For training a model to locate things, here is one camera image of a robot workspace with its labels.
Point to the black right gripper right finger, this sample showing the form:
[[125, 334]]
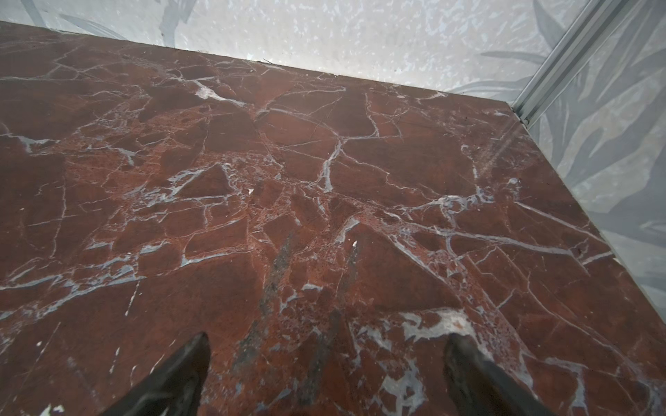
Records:
[[477, 386]]

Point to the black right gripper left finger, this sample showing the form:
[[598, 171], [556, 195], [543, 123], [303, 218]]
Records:
[[173, 388]]

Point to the aluminium frame corner post right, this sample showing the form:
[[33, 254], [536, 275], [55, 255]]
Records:
[[592, 27]]

